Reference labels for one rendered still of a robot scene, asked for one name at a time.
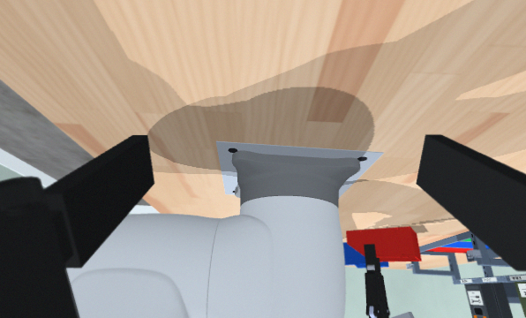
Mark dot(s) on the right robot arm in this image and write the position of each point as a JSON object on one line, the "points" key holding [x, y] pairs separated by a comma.
{"points": [[405, 315]]}

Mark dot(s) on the dark grey shelf rack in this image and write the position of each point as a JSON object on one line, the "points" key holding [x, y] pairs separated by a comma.
{"points": [[449, 246]]}

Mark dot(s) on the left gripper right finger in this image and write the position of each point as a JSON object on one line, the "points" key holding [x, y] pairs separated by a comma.
{"points": [[486, 196]]}

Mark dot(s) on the dark green case with orange latches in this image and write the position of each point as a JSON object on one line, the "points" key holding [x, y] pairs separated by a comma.
{"points": [[521, 290]]}

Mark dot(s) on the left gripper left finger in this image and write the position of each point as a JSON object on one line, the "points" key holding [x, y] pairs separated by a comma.
{"points": [[43, 232]]}

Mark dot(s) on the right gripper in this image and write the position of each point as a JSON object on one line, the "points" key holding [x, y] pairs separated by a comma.
{"points": [[374, 285]]}

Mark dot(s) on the red bin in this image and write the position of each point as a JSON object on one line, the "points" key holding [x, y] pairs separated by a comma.
{"points": [[399, 242]]}

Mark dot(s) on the blue bin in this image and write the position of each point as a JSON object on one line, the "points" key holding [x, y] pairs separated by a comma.
{"points": [[353, 257]]}

